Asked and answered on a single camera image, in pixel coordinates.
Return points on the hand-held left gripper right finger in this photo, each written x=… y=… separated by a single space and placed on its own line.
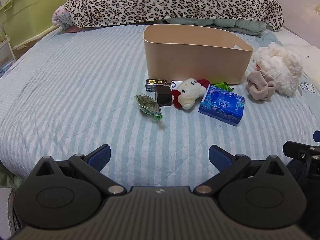
x=220 y=158

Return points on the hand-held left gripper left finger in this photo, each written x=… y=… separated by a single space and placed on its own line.
x=99 y=157

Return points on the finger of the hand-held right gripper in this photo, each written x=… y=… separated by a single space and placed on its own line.
x=298 y=152

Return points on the blue tissue pack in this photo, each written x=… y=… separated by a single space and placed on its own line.
x=222 y=103

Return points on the blue striped bed quilt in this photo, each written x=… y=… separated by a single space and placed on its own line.
x=82 y=92

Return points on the white cat plush toy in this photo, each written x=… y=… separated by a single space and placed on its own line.
x=190 y=93

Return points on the green dried herb packet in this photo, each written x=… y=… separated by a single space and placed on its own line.
x=148 y=104

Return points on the green folded paper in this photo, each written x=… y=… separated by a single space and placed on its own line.
x=225 y=86

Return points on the beige crumpled cloth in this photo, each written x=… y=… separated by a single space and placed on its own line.
x=261 y=85

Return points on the dark brown cube box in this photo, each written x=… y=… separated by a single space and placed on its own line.
x=163 y=96

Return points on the small white and blue box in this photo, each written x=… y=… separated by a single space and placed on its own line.
x=176 y=83

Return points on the white fluffy plush toy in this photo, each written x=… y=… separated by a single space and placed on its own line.
x=280 y=65

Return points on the black box with yellow stars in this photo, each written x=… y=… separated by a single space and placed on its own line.
x=156 y=83

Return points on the beige plastic storage bin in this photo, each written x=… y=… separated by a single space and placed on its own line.
x=197 y=55

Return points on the light teal quilt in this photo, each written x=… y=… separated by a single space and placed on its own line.
x=235 y=24

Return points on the white side shelf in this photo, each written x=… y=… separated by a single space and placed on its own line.
x=6 y=55

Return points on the pink floral cloth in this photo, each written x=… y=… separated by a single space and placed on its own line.
x=61 y=18

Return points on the green plastic storage cabinet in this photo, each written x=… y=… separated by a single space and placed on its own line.
x=30 y=12

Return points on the leopard print blanket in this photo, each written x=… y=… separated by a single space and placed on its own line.
x=170 y=2

